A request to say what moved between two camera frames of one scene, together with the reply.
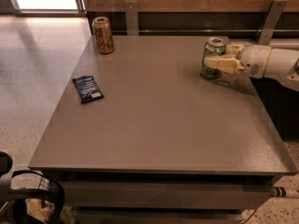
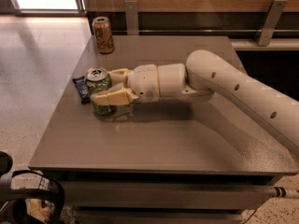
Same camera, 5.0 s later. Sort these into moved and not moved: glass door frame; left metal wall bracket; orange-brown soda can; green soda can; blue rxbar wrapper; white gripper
Moved: white gripper; green soda can
Not moved: glass door frame; orange-brown soda can; blue rxbar wrapper; left metal wall bracket
